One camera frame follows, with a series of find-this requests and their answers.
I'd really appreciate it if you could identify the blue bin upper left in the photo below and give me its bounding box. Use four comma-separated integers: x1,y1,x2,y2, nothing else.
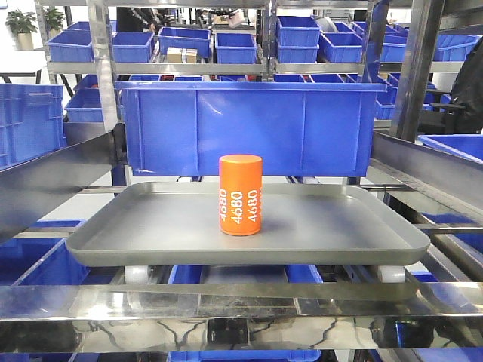
48,30,94,63

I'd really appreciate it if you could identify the cardboard box on shelf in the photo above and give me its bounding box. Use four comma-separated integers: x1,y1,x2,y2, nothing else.
166,47,198,64

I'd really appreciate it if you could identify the potted green plant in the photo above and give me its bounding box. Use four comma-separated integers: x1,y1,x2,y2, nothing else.
5,9,38,51

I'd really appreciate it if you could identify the orange cylindrical capacitor 4680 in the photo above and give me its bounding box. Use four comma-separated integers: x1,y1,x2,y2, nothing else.
218,154,263,236

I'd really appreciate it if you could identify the large blue plastic bin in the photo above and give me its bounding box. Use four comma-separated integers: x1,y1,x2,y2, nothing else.
116,81,386,177

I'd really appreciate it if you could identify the blue crate at left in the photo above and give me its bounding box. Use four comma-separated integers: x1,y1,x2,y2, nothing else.
1,84,66,169

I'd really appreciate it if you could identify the blue bin upper right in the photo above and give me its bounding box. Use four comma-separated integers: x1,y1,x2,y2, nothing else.
318,32,362,63

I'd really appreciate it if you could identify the grey metal tray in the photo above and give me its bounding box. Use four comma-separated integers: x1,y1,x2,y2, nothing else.
66,181,431,267

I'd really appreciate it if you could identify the blue bin upper centre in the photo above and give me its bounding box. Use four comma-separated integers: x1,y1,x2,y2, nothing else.
215,32,257,64

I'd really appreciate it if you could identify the stainless steel shelf rack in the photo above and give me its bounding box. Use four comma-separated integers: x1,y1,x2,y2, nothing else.
0,0,483,362

